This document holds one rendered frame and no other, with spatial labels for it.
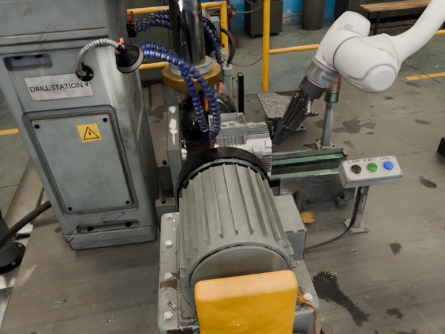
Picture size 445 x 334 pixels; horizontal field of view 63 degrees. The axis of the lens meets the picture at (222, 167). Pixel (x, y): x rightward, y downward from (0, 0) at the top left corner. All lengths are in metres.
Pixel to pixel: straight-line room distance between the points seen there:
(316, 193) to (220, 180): 0.81
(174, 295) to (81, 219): 0.61
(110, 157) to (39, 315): 0.50
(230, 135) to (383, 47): 0.51
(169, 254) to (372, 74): 0.61
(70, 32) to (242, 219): 0.61
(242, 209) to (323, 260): 0.70
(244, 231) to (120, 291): 0.73
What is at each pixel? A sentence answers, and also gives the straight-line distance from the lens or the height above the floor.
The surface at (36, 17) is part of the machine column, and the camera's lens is 0.96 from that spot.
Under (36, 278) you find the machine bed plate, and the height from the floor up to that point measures 0.80.
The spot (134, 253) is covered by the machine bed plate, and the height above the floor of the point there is 0.80.
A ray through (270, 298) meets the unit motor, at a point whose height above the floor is 1.33.
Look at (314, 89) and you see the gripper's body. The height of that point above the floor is 1.27.
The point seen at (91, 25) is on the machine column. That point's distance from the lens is 0.93.
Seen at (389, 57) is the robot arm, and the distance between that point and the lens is 0.96.
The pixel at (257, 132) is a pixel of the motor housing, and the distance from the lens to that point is 1.22.
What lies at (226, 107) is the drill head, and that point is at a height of 1.09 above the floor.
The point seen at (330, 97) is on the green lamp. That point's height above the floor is 1.06.
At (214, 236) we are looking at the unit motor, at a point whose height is 1.35.
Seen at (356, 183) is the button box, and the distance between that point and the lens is 1.17.
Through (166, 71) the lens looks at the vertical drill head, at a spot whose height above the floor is 1.33.
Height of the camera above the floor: 1.73
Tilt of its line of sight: 36 degrees down
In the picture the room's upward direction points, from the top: 4 degrees counter-clockwise
